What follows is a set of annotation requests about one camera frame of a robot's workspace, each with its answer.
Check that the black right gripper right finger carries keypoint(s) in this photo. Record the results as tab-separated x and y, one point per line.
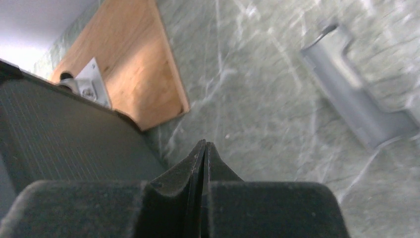
214	170

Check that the black poker set case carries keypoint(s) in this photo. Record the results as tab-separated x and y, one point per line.
48	133

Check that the grey metal stand bracket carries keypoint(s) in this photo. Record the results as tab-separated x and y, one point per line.
87	84

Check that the wooden base board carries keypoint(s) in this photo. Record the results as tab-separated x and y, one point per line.
127	39

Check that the grey metal channel piece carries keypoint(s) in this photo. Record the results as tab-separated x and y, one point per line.
374	124

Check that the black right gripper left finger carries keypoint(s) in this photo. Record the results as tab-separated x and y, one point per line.
171	203

